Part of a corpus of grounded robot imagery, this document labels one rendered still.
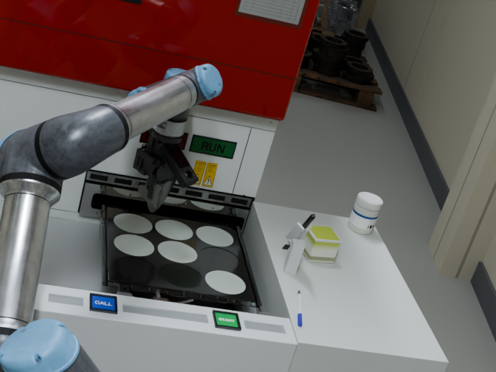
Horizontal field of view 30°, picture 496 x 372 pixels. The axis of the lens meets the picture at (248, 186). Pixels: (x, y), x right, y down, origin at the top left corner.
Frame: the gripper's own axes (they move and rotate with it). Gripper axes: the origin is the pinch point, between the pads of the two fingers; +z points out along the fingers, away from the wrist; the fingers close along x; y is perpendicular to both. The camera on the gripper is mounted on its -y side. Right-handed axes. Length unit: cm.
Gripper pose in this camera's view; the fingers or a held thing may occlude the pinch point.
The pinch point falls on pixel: (155, 209)
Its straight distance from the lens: 228.8
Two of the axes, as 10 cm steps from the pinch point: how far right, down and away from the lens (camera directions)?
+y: -7.4, -4.5, 5.0
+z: -2.6, 8.7, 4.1
